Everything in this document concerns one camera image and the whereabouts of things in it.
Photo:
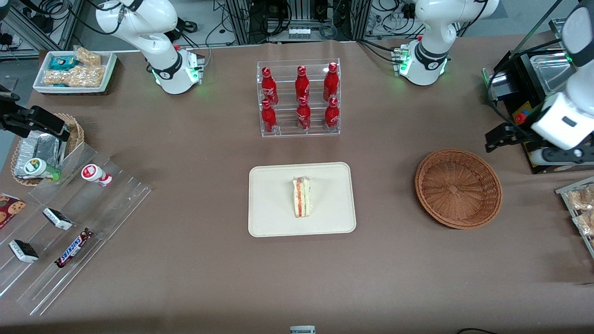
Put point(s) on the grey snack tray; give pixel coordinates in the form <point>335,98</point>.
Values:
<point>562,194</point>

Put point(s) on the brown wicker basket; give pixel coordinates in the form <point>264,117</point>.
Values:
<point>457,188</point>

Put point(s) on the red capped yogurt bottle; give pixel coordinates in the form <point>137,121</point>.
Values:
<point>93,173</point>

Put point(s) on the large rice cracker packet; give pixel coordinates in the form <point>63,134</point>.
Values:
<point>74,76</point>

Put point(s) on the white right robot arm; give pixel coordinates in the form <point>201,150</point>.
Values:
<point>158,41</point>

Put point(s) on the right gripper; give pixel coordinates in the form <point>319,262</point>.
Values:
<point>10,121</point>

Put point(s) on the red cookie box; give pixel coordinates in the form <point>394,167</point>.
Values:
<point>11,208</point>

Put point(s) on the clear acrylic bottle rack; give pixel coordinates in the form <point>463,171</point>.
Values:
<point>318,132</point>

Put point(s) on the clear acrylic tiered shelf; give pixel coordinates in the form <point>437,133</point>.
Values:
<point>116,204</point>

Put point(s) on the teal snack packet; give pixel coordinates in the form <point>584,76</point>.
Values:
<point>62,62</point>

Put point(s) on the triangular sandwich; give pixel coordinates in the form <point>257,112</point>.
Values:
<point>301,197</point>

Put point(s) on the small rice cracker packet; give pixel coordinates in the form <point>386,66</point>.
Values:
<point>88,56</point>

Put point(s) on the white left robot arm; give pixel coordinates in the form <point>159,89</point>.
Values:
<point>431,28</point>

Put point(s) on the cream plastic tray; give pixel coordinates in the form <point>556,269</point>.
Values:
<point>269,199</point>

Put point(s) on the black metal appliance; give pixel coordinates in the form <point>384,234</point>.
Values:
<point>515,99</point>

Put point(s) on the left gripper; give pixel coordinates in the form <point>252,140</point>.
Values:
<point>519,134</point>

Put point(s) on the white plastic bin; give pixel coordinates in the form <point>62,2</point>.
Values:
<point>110,69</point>

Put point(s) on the black and white box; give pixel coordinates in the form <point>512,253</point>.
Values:
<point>58,219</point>
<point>23,251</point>

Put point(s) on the small white grey device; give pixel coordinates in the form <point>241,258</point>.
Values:
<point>302,330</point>

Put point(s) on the clear wrapped snack packet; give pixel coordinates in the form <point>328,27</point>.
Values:
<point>585,225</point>
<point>582,199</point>

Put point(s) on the Snickers chocolate bar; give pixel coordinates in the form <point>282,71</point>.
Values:
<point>73,248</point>

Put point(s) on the foil wrapped packet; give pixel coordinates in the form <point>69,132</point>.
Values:
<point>44,146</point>
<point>21,160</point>

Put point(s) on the white power strip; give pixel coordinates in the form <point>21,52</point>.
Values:
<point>299,33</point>

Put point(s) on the aluminium frame post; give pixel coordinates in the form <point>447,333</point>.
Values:
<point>236,18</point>
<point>359,18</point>

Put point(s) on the red cola bottle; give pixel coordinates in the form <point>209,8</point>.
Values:
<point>268,118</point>
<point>302,83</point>
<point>331,115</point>
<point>303,116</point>
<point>331,81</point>
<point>269,86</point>

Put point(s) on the green capped yogurt bottle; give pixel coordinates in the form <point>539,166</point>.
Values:
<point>37,167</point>

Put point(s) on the light wicker basket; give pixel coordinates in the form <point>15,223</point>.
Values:
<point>74,130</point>

